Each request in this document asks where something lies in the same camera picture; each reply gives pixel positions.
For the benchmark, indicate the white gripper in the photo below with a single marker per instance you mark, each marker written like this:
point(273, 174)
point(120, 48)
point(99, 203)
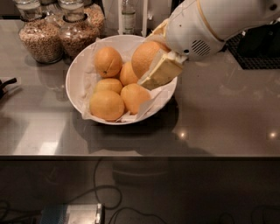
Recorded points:
point(191, 31)

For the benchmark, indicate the large orange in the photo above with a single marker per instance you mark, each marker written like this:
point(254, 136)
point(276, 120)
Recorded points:
point(144, 55)

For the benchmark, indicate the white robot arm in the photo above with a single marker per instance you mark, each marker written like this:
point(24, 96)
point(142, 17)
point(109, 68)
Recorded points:
point(228, 18)

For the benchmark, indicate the white paper bowl liner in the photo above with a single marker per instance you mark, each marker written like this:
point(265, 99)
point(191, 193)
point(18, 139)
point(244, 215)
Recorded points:
point(87, 75)

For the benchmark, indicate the white oval bowl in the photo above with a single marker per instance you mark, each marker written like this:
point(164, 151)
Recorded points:
point(75, 75)

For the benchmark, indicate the orange middle back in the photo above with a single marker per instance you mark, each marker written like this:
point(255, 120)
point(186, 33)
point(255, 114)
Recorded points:
point(127, 75)

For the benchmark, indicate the clear glass bottle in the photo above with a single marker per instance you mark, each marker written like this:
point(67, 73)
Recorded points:
point(128, 17)

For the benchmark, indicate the orange front right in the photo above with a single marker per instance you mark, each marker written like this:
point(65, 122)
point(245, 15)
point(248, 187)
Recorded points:
point(133, 96)

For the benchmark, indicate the orange top left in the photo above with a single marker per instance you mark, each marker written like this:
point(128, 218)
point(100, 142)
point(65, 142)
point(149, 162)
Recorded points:
point(108, 62)

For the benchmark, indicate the orange middle left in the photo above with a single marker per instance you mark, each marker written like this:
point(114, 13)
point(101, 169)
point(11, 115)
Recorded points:
point(109, 84)

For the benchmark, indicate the back glass cereal jar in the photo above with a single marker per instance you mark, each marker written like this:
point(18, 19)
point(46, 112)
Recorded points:
point(94, 14)

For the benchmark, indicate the glass cereal jar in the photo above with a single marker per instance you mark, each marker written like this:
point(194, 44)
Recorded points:
point(76, 33)
point(39, 37)
point(94, 14)

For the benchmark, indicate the orange front left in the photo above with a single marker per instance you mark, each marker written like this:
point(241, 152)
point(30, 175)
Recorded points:
point(107, 105)

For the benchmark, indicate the middle glass cereal jar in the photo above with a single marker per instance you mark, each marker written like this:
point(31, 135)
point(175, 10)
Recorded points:
point(76, 33)

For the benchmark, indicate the black rubber bar mat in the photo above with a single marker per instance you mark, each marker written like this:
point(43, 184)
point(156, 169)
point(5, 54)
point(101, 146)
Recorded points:
point(252, 63)

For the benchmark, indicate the left glass cereal jar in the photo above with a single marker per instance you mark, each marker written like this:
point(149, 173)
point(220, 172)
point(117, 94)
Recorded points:
point(39, 37)

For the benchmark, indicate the silver box under table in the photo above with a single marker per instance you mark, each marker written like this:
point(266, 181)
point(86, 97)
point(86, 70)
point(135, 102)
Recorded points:
point(73, 214)

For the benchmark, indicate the white frame posts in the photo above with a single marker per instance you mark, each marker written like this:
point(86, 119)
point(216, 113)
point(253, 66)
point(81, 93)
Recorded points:
point(143, 31)

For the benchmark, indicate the black handle left edge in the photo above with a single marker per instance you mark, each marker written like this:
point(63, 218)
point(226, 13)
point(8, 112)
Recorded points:
point(4, 84)

